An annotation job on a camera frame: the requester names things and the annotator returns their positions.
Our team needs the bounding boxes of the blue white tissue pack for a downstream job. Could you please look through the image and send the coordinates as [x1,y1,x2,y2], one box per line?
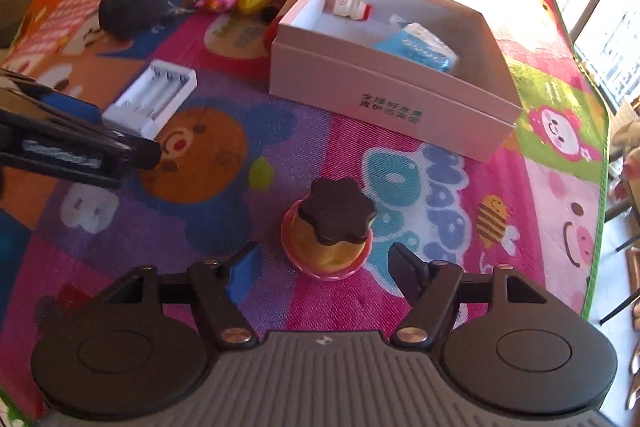
[374,23,458,72]

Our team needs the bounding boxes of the small white red toy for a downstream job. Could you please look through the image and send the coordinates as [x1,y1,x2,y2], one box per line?
[332,0,371,20]

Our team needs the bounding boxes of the black plush cat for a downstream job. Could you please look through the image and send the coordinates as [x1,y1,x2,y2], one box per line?
[98,0,169,41]

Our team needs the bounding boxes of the white cardboard box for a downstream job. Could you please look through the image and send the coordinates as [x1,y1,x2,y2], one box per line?
[269,0,523,161]

